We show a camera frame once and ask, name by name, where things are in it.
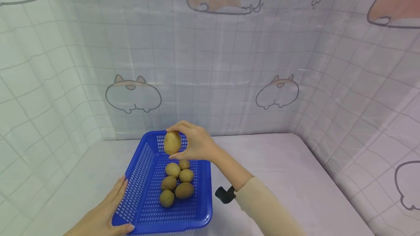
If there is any person's left hand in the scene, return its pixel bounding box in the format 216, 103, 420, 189
63, 176, 135, 236

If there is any person's right hand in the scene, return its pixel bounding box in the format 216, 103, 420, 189
166, 120, 220, 162

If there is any brown kiwi fruit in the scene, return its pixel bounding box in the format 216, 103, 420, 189
163, 131, 182, 156

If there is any person's right forearm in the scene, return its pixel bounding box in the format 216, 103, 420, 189
210, 148, 306, 236

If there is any black wrist band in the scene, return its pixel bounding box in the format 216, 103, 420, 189
215, 186, 237, 204

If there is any blue plastic perforated basket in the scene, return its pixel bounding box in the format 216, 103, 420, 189
112, 130, 213, 235

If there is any pile of brown kiwis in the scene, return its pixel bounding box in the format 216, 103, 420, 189
159, 159, 195, 208

